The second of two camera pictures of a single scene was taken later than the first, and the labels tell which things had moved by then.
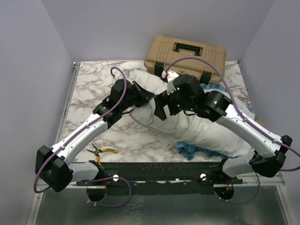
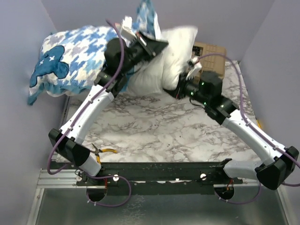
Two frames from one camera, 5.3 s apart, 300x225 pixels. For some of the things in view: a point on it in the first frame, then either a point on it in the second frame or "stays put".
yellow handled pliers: [97, 151] stays put
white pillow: [145, 114] to [163, 71]
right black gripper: [161, 100] to [181, 83]
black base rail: [161, 178] stays put
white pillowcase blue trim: [196, 134] to [73, 58]
